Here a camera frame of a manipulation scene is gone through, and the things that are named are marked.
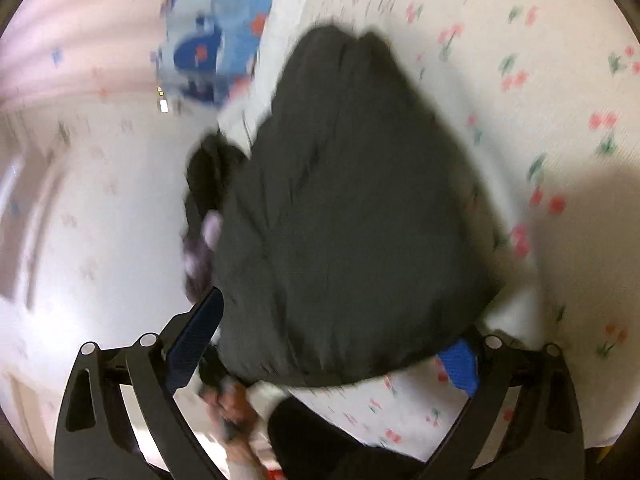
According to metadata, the dark puffer jacket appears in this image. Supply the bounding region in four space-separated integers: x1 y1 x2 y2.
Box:
182 22 512 389

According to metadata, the person's left hand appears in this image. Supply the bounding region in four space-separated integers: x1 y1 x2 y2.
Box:
206 382 257 442

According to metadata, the pink printed curtain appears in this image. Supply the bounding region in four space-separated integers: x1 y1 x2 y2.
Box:
0 0 173 113

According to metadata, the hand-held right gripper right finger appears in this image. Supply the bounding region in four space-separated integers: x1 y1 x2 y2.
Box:
415 334 587 480

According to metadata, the cherry print bed sheet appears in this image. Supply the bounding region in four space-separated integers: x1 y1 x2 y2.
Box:
220 0 640 463

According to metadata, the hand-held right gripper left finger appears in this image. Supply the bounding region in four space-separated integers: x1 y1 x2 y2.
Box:
52 286 225 480

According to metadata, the blue whale printed blanket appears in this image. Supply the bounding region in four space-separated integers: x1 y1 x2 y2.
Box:
150 0 296 109

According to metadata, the lavender fleece cloth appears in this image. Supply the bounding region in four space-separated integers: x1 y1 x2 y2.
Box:
181 209 224 297

